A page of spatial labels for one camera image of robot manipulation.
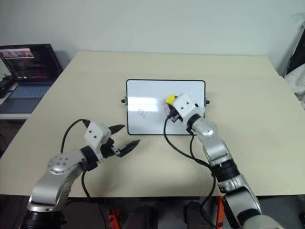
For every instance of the dark rounded shape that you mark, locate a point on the dark rounded shape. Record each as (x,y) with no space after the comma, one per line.
(196,215)

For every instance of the white cloth bundle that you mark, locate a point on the white cloth bundle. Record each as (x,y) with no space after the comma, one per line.
(296,81)

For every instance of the black upright frame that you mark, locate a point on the black upright frame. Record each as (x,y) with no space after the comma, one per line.
(295,57)

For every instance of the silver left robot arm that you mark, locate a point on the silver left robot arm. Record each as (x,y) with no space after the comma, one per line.
(53,183)

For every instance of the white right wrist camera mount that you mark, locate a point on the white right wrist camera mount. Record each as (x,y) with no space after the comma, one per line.
(184,106)

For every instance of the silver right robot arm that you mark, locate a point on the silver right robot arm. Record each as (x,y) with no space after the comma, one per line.
(215,145)

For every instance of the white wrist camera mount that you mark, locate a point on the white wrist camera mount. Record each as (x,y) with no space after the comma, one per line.
(184,106)
(95,136)

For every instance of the black-framed small whiteboard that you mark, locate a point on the black-framed small whiteboard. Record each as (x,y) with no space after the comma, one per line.
(145,93)

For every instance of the black device with green light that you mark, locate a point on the black device with green light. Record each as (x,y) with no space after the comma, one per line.
(5,83)

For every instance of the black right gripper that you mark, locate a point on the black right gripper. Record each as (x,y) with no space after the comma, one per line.
(173,117)

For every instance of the open dark laptop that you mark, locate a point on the open dark laptop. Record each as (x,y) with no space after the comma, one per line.
(28,69)

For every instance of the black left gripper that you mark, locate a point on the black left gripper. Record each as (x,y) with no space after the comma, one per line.
(107,148)

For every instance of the yellow whiteboard eraser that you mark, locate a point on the yellow whiteboard eraser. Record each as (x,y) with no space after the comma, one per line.
(171,98)

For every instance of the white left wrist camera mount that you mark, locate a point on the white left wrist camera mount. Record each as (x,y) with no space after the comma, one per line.
(95,136)

